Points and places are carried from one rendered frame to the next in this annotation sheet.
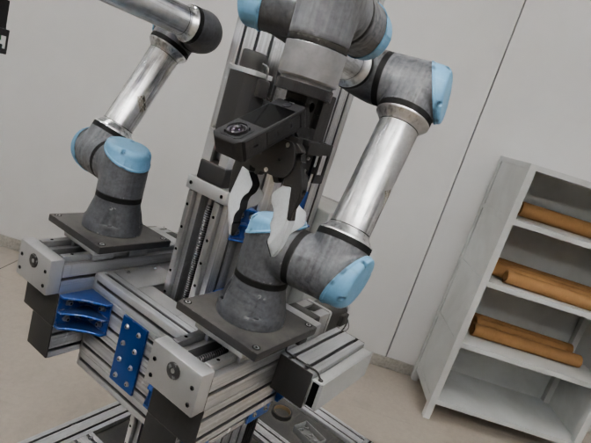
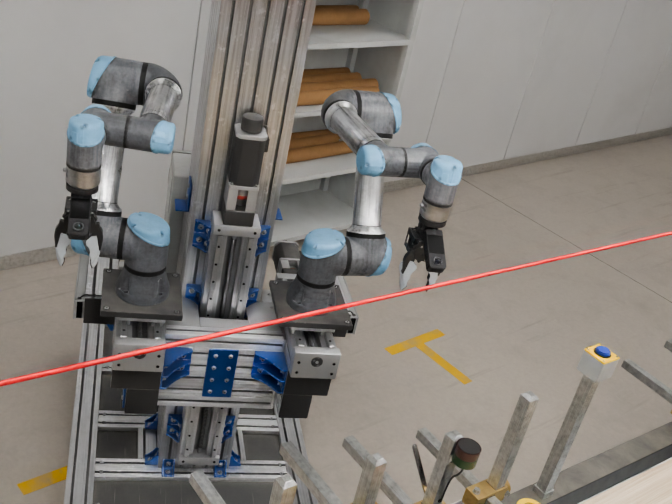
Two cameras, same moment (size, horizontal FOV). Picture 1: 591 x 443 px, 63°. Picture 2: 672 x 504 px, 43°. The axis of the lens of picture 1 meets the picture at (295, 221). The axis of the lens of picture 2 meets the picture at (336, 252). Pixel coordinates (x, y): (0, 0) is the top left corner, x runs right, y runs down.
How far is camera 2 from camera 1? 194 cm
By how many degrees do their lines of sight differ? 46
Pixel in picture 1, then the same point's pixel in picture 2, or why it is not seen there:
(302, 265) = (359, 264)
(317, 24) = (449, 200)
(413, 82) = (383, 119)
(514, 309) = not seen: hidden behind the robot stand
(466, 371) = not seen: hidden behind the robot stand
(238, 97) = (256, 159)
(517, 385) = (298, 187)
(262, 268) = (331, 275)
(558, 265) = (313, 54)
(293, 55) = (439, 214)
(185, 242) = (217, 273)
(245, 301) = (324, 298)
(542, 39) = not seen: outside the picture
